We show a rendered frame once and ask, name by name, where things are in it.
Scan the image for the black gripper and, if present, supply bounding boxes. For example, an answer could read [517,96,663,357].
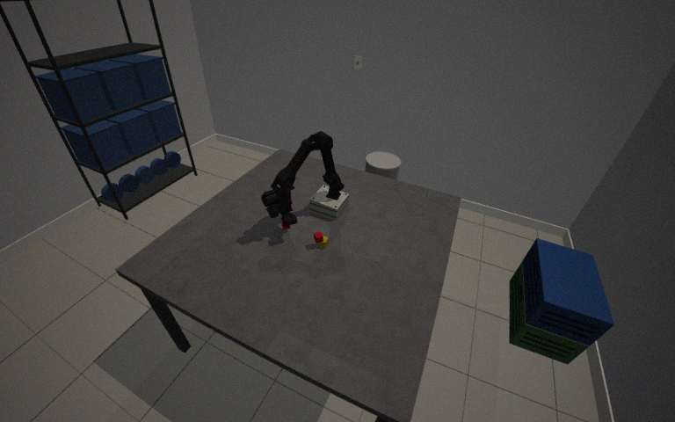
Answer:
[279,200,297,227]

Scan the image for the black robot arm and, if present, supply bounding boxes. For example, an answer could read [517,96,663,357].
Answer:
[262,132,345,218]

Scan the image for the yellow cube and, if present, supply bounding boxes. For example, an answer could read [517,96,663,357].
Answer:
[317,236,329,249]

